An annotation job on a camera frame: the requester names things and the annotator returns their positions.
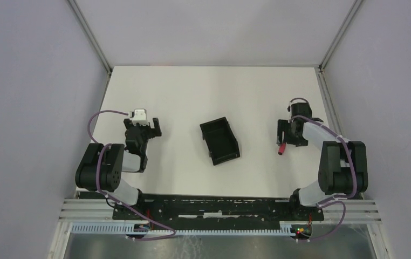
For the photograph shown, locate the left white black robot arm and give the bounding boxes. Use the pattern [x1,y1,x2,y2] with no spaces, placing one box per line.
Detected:
[76,119,290,212]

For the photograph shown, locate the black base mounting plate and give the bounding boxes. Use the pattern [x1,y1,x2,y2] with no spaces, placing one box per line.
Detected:
[112,193,325,231]

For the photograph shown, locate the left aluminium frame rail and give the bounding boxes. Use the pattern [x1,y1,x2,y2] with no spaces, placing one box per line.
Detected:
[66,0,113,76]

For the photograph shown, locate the black plastic bin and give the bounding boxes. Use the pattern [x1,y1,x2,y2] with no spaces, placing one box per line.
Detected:
[200,117,241,166]

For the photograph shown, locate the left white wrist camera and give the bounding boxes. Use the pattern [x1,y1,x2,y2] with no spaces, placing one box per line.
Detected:
[128,108,149,126]

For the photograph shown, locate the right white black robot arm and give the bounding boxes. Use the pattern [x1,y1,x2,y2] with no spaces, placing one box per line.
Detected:
[277,98,368,208]

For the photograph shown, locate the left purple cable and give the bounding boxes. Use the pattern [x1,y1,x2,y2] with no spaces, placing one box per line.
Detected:
[87,110,176,242]

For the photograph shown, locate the red handled black screwdriver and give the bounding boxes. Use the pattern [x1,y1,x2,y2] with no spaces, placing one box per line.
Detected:
[278,140,286,155]

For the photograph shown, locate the white slotted cable duct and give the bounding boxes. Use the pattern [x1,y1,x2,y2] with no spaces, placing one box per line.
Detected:
[70,222,299,237]

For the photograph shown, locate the right aluminium frame rail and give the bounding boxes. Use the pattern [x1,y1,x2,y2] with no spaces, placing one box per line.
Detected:
[315,0,366,133]

